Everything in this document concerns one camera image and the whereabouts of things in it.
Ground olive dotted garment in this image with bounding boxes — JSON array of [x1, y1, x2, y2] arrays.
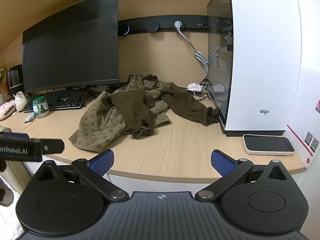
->
[[69, 73, 173, 153]]

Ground glass jar with green lid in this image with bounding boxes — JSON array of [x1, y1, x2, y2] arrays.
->
[[32, 96, 50, 118]]

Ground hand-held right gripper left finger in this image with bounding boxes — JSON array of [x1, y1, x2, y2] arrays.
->
[[32, 149, 129, 203]]

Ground dark brown garment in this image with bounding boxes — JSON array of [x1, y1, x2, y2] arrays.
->
[[111, 82, 222, 140]]

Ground black cables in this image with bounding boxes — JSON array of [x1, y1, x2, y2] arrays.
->
[[180, 74, 213, 98]]

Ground white plush toy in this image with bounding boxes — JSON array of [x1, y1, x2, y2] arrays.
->
[[15, 92, 28, 112]]

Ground crumpled white tissue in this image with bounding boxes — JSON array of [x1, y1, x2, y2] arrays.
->
[[187, 82, 204, 92]]

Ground black power socket rail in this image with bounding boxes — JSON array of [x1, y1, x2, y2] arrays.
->
[[117, 15, 233, 37]]

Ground green potted plant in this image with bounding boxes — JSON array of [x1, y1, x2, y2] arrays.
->
[[0, 62, 15, 107]]

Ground black keyboard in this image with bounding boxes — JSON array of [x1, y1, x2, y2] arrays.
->
[[23, 87, 90, 112]]

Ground pink plush toy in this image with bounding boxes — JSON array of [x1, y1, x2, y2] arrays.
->
[[0, 99, 16, 120]]

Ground white plug with cable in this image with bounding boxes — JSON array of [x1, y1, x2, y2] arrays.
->
[[174, 20, 209, 73]]

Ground beige chair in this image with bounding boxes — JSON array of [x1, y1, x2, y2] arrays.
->
[[0, 125, 34, 198]]

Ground black speaker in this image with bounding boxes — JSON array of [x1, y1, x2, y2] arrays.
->
[[7, 64, 24, 95]]

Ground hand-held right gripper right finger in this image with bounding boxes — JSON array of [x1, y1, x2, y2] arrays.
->
[[195, 149, 292, 202]]

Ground smartphone in white case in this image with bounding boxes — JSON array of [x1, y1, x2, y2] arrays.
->
[[242, 134, 295, 157]]

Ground black computer monitor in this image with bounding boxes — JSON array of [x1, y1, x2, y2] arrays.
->
[[22, 0, 120, 94]]

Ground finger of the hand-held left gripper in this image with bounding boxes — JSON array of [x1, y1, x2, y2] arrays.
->
[[41, 139, 65, 155], [0, 131, 30, 139]]

